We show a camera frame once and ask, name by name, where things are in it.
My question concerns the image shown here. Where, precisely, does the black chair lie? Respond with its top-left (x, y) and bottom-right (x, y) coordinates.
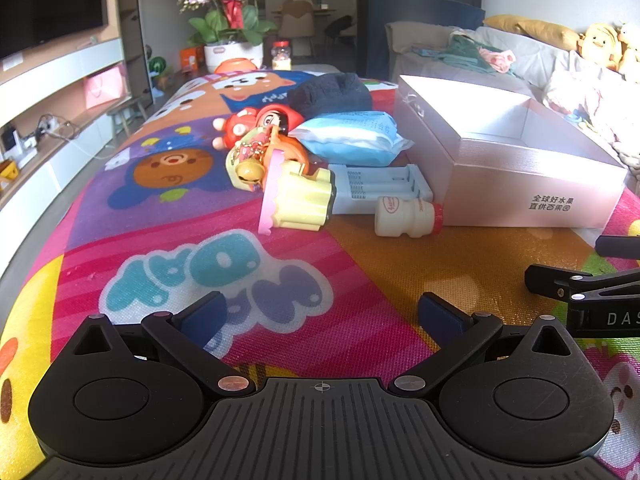
top-left (325, 15), bottom-right (358, 51)

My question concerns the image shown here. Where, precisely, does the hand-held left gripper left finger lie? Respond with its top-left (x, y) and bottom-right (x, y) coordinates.
top-left (70, 291), bottom-right (256, 396)

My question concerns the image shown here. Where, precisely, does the small yogurt drink bottle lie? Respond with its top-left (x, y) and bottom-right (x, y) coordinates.
top-left (374, 196), bottom-right (445, 239)

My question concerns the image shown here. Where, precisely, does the white flower pot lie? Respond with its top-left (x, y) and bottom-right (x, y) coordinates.
top-left (204, 42), bottom-right (264, 73)

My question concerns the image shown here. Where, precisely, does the pale yellow plush toy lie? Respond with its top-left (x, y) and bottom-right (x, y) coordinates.
top-left (617, 22), bottom-right (640, 83)

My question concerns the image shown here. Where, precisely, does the blue tissue packet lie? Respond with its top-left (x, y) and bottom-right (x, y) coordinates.
top-left (290, 111), bottom-right (416, 167)

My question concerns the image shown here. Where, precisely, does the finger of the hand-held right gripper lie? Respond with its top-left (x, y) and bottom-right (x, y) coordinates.
top-left (524, 264), bottom-right (640, 307)
top-left (594, 234), bottom-right (640, 262)

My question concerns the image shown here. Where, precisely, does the grey sofa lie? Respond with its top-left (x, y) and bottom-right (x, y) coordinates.
top-left (385, 20), bottom-right (640, 186)

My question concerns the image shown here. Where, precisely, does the wooden stool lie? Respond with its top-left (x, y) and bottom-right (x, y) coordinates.
top-left (106, 96), bottom-right (150, 138)

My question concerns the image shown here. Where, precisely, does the yellow pillow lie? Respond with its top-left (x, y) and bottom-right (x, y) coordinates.
top-left (482, 14), bottom-right (581, 52)

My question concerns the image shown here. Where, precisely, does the purple orchid plant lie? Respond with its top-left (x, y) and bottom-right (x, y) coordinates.
top-left (180, 0), bottom-right (278, 46)

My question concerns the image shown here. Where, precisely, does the red costume toy figure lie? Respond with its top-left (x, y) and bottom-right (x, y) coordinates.
top-left (212, 104), bottom-right (306, 151)

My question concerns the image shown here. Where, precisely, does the orange box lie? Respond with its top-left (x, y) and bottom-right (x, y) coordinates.
top-left (179, 46), bottom-right (205, 73)

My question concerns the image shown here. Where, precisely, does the yellow duck plush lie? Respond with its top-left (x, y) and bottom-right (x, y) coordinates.
top-left (577, 22), bottom-right (623, 72)

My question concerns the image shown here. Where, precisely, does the pink cardboard box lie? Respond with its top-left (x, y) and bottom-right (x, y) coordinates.
top-left (395, 75), bottom-right (628, 228)

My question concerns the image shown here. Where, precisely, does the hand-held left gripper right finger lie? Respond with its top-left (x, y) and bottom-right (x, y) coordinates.
top-left (389, 291), bottom-right (576, 396)

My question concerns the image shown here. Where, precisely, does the white patterned blanket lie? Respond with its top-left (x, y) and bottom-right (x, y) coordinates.
top-left (542, 67), bottom-right (640, 171)

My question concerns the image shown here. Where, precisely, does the white device on shelf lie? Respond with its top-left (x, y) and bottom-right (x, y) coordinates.
top-left (0, 127), bottom-right (38, 161)

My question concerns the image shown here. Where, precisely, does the pink cloth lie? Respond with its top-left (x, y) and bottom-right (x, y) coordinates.
top-left (477, 47), bottom-right (516, 73)

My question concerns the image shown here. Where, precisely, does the yellow toy cup pink rim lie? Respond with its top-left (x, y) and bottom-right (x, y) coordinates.
top-left (257, 152), bottom-right (334, 235)

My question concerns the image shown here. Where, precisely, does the orange bowl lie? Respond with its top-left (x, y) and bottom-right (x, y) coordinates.
top-left (215, 57), bottom-right (258, 75)

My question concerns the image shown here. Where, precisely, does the pink paper bag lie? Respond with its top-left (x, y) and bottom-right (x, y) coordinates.
top-left (84, 66), bottom-right (124, 110)

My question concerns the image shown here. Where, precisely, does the keychain doll with bell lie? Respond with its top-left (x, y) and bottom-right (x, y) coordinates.
top-left (225, 127), bottom-right (281, 193)

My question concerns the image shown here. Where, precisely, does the black plush toy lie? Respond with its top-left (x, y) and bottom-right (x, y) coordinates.
top-left (286, 72), bottom-right (373, 117)

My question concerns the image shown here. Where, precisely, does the black television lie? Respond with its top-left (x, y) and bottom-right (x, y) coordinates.
top-left (0, 0), bottom-right (110, 61)

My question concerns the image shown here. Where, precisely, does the white television cabinet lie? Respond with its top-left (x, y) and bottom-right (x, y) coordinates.
top-left (0, 37), bottom-right (132, 276)

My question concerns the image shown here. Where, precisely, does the orange toy piece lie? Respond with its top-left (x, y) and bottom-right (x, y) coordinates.
top-left (270, 135), bottom-right (312, 173)

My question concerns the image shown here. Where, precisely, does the clear jar with red lid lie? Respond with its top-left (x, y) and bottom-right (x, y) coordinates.
top-left (271, 40), bottom-right (293, 71)

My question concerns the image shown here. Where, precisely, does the green clothing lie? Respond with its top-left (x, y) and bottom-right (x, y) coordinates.
top-left (415, 30), bottom-right (506, 73)

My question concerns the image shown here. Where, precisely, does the beige dining chair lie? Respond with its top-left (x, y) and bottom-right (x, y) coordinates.
top-left (277, 0), bottom-right (316, 58)

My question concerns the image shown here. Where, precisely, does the pale blue battery charger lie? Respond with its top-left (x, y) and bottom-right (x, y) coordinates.
top-left (327, 162), bottom-right (434, 216)

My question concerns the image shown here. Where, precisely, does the colourful cartoon play mat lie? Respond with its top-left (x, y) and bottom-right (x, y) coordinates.
top-left (0, 62), bottom-right (640, 480)

